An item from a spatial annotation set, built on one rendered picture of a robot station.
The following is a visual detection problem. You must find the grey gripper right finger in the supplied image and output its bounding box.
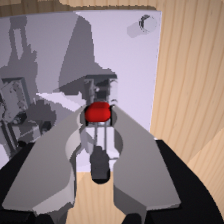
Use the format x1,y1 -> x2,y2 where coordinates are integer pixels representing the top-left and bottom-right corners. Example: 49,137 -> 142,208
110,104 -> 224,224

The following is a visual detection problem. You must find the pale grey fixture plate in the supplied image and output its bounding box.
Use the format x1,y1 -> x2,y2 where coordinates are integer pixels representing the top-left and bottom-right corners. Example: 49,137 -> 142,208
0,10 -> 162,132

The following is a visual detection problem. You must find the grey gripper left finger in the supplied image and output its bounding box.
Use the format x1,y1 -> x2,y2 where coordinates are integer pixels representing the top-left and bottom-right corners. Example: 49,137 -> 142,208
0,105 -> 90,224

